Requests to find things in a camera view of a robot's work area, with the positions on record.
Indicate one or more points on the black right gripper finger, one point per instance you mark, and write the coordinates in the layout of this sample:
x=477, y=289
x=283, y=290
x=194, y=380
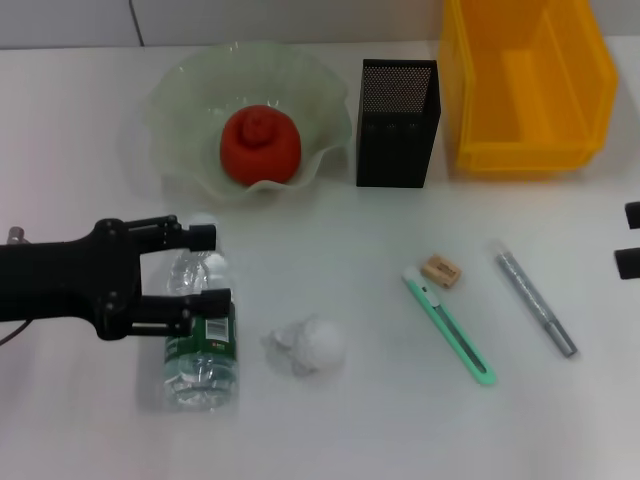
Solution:
x=629, y=263
x=633, y=215

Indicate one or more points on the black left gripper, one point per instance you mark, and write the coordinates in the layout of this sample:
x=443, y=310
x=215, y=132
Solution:
x=60, y=280

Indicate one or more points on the clear water bottle green label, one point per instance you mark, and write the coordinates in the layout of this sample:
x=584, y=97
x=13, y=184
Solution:
x=200, y=380

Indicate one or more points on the red-orange fruit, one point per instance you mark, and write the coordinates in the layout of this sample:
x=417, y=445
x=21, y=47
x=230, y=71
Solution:
x=260, y=150

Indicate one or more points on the white paper ball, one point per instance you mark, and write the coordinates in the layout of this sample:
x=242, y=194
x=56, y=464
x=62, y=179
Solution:
x=320, y=345

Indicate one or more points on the green utility knife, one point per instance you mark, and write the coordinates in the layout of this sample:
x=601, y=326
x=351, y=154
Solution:
x=440, y=315

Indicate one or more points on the silver pen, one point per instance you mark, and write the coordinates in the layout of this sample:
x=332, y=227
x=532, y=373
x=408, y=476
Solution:
x=535, y=300

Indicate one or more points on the green wavy glass fruit bowl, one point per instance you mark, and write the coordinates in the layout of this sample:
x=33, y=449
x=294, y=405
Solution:
x=190, y=125

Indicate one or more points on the beige eraser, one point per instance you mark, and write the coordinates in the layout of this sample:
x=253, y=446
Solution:
x=440, y=271

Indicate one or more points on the black mesh pen holder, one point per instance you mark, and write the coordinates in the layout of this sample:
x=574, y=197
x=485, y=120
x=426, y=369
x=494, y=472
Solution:
x=395, y=150

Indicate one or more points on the yellow plastic bin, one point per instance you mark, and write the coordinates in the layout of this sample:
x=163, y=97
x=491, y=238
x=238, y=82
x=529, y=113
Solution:
x=525, y=100

